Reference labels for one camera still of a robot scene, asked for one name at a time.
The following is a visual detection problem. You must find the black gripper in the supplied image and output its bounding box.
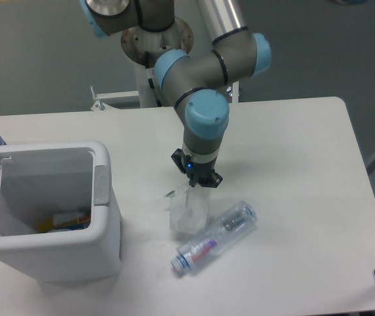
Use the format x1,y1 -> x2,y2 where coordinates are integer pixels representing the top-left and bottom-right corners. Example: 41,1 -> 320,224
171,148 -> 223,188

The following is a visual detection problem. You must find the white plastic wrapper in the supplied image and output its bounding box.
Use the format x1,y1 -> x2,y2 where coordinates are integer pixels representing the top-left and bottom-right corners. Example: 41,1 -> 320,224
164,182 -> 211,234

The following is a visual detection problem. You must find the clear plastic water bottle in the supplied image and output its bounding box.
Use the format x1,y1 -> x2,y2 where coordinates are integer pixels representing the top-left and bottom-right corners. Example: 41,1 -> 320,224
170,201 -> 257,277

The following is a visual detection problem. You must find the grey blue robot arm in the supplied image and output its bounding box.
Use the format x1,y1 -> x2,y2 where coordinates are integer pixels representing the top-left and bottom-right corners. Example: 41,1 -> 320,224
80,1 -> 272,188

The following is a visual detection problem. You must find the white plastic trash can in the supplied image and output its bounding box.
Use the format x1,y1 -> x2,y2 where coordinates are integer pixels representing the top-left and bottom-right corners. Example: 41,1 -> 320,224
0,141 -> 122,282

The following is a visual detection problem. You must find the white metal frame bracket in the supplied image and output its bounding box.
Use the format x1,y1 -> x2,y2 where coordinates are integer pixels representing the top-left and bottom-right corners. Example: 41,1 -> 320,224
90,82 -> 242,111

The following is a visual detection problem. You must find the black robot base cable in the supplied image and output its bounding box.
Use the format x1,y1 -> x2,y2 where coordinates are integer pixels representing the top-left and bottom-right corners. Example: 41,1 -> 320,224
143,50 -> 163,108

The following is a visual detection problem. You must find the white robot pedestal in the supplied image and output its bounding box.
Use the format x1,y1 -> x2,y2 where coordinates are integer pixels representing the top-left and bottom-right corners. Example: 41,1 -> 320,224
120,17 -> 194,108

